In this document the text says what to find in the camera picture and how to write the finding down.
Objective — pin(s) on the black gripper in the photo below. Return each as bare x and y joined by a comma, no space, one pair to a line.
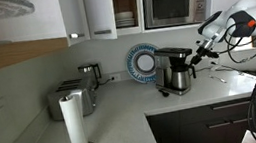
207,51

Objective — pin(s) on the steel electric kettle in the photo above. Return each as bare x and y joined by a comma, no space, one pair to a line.
88,73

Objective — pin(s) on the wooden shelf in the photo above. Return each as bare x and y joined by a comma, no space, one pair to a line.
14,55

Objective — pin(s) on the stainless steel coffee jar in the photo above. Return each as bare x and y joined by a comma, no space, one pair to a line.
180,79

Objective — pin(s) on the long metal cutlery piece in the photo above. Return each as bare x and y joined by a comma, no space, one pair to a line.
228,67

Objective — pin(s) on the blue white decorative plate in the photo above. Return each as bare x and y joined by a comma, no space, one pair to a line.
142,62

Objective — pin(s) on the stack of white bowls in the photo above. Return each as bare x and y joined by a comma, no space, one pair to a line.
124,18

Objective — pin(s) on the dark lower cabinet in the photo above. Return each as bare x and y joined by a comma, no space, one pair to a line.
193,129

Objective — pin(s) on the black steel coffee maker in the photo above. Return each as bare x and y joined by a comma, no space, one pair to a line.
166,56

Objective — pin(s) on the white narrow cabinet door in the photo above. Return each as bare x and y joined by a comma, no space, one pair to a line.
72,12

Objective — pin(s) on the white wall outlet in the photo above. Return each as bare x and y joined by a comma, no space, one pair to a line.
114,77

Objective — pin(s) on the short metal cutlery piece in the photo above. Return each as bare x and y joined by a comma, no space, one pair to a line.
218,79

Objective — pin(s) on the white wide cabinet door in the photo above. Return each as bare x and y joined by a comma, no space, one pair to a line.
99,8

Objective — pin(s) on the silver microwave oven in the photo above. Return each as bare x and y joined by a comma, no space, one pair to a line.
172,6

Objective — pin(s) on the silver toaster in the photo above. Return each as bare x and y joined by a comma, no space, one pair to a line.
70,93

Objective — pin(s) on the white paper towel roll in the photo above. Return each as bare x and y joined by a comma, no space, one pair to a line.
74,126

